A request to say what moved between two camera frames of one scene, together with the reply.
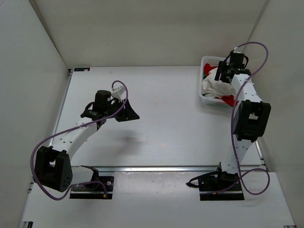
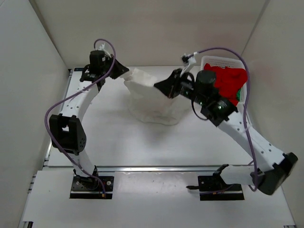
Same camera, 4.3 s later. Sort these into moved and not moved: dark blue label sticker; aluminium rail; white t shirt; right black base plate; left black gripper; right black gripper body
Moved: left black gripper; white t shirt; right black gripper body
Not moved: dark blue label sticker; aluminium rail; right black base plate
